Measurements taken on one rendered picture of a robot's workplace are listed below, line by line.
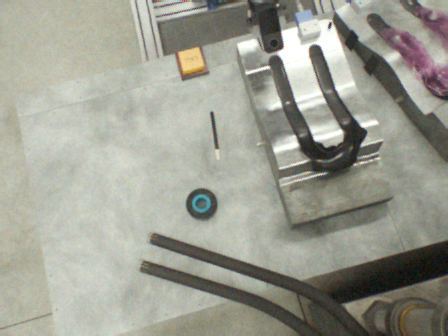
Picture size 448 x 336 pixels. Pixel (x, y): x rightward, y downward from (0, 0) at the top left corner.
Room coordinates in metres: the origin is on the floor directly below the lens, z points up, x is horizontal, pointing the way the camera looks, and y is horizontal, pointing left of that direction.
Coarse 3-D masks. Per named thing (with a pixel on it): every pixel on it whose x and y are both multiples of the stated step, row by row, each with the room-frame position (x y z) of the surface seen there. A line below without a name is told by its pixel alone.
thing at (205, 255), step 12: (156, 240) 0.18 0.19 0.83; (168, 240) 0.18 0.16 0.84; (180, 252) 0.15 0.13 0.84; (192, 252) 0.14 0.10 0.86; (204, 252) 0.14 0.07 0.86; (216, 264) 0.10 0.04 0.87; (228, 264) 0.10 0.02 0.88; (240, 264) 0.09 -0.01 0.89; (252, 264) 0.09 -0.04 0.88; (252, 276) 0.06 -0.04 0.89; (264, 276) 0.06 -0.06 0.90; (276, 276) 0.06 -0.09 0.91; (288, 276) 0.05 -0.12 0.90
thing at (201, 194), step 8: (192, 192) 0.29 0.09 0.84; (200, 192) 0.29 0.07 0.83; (208, 192) 0.29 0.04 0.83; (192, 200) 0.27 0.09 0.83; (200, 200) 0.28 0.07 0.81; (208, 200) 0.27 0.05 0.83; (216, 200) 0.27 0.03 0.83; (192, 208) 0.25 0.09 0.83; (208, 208) 0.25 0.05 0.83; (216, 208) 0.25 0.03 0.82; (192, 216) 0.23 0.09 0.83; (200, 216) 0.23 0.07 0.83; (208, 216) 0.23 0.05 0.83
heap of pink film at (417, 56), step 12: (420, 12) 0.69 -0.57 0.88; (432, 12) 0.68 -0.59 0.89; (444, 12) 0.67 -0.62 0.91; (432, 24) 0.64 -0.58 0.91; (444, 24) 0.63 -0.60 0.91; (384, 36) 0.64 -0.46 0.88; (396, 36) 0.62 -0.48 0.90; (408, 36) 0.61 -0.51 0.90; (444, 36) 0.59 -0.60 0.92; (396, 48) 0.59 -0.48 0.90; (408, 48) 0.57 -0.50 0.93; (420, 48) 0.57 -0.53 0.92; (444, 48) 0.57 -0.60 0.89; (408, 60) 0.55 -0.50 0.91; (420, 60) 0.54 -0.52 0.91; (432, 60) 0.54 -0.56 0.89; (420, 72) 0.52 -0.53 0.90; (432, 72) 0.51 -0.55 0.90; (444, 72) 0.51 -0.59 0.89; (432, 84) 0.48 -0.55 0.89; (444, 84) 0.47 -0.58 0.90
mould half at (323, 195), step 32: (288, 32) 0.68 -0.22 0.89; (256, 64) 0.60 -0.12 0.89; (288, 64) 0.59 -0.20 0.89; (256, 96) 0.52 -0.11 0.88; (320, 96) 0.49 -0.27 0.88; (352, 96) 0.48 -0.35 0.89; (288, 128) 0.41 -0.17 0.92; (320, 128) 0.39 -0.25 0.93; (288, 160) 0.32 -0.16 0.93; (288, 192) 0.26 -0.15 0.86; (320, 192) 0.25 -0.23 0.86; (352, 192) 0.24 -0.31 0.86; (384, 192) 0.23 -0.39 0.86
